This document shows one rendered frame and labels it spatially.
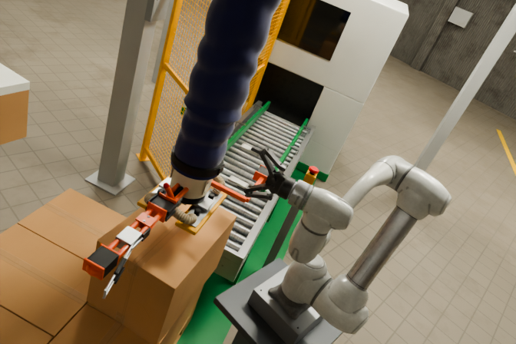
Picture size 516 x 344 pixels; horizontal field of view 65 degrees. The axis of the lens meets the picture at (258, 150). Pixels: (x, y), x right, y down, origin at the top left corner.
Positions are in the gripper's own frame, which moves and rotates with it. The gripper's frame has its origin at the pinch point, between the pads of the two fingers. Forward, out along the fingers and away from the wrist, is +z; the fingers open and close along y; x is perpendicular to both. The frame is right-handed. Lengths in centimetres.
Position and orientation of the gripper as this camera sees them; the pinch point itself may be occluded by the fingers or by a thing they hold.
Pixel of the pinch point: (238, 163)
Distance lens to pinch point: 138.4
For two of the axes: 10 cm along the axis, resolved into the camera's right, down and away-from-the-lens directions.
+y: -3.2, 8.2, 4.8
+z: -8.9, -4.4, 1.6
